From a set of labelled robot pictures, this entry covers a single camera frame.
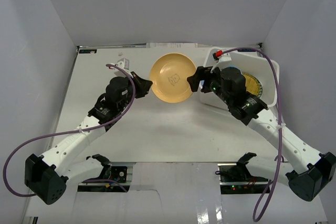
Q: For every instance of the white plastic bin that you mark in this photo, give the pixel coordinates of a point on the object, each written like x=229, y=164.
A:
x=248, y=62

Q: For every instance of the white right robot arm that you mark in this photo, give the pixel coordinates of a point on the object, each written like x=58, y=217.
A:
x=306, y=170

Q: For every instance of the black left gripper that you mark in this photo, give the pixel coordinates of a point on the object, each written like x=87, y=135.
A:
x=136, y=84

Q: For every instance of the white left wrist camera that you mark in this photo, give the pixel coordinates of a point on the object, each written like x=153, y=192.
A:
x=123, y=64

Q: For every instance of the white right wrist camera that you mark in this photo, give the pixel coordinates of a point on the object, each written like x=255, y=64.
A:
x=222, y=60

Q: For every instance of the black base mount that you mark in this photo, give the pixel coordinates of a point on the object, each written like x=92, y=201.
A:
x=234, y=178
x=109, y=173

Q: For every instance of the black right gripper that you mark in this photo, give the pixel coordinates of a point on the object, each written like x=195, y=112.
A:
x=201, y=73

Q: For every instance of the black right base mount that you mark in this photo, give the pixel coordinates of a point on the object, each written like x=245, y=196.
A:
x=234, y=178

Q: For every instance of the blue plate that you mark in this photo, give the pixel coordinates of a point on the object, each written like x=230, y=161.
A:
x=231, y=65

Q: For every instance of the white plate orange sunburst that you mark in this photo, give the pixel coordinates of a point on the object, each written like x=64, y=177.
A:
x=253, y=85

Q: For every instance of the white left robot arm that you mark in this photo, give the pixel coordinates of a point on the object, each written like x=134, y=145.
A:
x=48, y=174

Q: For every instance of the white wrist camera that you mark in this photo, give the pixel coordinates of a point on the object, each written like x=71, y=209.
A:
x=222, y=60
x=123, y=64

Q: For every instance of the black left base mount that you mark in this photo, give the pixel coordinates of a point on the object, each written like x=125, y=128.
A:
x=109, y=173

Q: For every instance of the orange plastic plate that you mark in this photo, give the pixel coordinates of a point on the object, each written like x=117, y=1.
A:
x=169, y=76

